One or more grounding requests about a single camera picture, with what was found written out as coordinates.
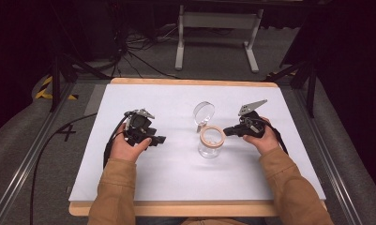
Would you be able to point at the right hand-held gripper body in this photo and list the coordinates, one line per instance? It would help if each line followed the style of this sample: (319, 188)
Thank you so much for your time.
(252, 125)

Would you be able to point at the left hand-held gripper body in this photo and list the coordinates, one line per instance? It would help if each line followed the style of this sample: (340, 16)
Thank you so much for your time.
(139, 126)

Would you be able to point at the clear glass jar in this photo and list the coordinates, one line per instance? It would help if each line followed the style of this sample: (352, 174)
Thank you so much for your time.
(211, 145)

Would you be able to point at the person's right hand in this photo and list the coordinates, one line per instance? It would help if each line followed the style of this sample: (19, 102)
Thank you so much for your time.
(267, 142)

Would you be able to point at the person's left hand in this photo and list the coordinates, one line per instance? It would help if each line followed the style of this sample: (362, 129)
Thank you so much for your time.
(126, 151)

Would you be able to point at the white table cover sheet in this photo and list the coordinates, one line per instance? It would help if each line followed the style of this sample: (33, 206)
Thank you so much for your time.
(182, 175)

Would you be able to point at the black metal stand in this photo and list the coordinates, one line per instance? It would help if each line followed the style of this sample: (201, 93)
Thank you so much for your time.
(310, 84)
(56, 78)

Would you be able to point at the yellow black floor tape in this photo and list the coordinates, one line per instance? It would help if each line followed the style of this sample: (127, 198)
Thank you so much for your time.
(46, 90)

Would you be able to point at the aluminium floor rail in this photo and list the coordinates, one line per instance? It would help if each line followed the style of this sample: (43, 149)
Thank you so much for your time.
(23, 168)
(329, 162)

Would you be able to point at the white metal table frame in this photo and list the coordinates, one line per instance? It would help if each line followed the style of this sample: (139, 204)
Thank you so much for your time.
(188, 20)

